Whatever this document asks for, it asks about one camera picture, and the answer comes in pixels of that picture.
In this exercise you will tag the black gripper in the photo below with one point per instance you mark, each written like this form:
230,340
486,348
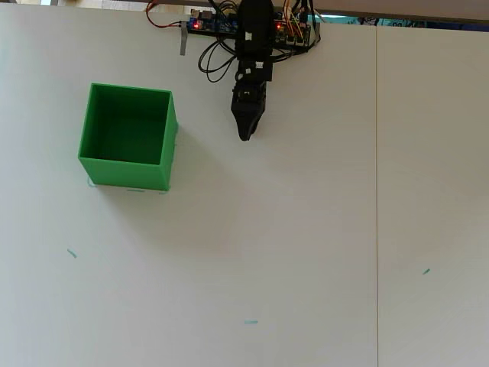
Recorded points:
250,91

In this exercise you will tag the black base with circuit boards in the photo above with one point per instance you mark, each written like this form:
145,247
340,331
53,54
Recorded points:
206,26

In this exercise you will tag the green square bin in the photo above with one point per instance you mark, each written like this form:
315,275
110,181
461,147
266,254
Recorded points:
126,176

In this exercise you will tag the grey tape strip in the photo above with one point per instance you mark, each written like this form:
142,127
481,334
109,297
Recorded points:
184,40

